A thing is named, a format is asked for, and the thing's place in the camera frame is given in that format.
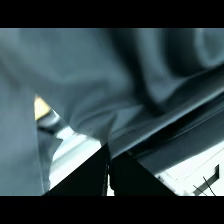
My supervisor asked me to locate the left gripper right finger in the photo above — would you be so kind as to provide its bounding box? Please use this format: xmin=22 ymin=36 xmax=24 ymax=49
xmin=109 ymin=151 xmax=176 ymax=197

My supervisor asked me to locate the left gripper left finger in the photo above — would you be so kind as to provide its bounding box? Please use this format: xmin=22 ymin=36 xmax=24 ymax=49
xmin=43 ymin=143 xmax=111 ymax=197

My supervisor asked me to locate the dark grey garment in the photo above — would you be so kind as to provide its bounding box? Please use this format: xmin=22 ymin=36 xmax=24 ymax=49
xmin=0 ymin=28 xmax=224 ymax=197

